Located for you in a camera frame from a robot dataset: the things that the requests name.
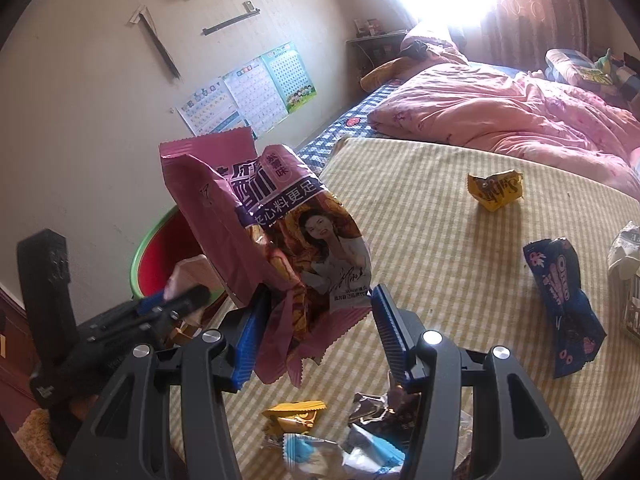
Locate pale pink wrapper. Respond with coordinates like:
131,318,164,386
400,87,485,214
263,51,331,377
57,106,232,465
163,255,226,306

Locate blue checked bed sheet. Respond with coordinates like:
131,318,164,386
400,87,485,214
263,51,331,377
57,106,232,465
296,79,401,174

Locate dark wooden nightstand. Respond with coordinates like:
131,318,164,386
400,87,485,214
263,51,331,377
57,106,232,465
346,29,407,93

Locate yellow chocolate snack wrapper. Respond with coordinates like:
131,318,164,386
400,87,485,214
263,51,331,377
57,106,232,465
262,400,326,443

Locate blue oreo wrapper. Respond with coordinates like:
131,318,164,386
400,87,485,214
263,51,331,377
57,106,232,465
523,237,606,378

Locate pink patterned curtain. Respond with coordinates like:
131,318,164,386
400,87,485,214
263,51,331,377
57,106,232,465
480,0,590,70

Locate yellow checked mattress pad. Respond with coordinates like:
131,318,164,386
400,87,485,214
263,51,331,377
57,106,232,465
169,135,640,480

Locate small yellow wrapper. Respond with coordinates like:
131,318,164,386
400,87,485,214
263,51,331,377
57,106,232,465
466,170,524,212

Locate grey tissue pack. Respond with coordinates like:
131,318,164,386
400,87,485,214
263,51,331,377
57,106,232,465
608,221,640,344

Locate pink quilt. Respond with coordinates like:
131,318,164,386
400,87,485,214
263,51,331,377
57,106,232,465
368,63,639,198

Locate pink purple biscuit bag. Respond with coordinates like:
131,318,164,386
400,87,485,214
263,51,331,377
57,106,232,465
160,128,372,386

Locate folded blue clothes pile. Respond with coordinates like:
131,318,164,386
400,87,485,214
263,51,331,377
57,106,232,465
546,49,639,116

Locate wall posters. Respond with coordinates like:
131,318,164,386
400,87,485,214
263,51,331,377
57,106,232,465
177,42,317,139

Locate blue white wrapper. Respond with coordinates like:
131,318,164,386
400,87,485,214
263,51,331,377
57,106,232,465
282,426,405,479

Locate black wall shelf rail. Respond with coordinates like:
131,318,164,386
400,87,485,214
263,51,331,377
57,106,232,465
202,0,262,36

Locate red bin with green rim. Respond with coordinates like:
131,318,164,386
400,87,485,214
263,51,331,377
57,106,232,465
129,206,227,310

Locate dark brown foil wrapper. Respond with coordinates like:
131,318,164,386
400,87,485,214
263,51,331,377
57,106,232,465
347,372,421,452

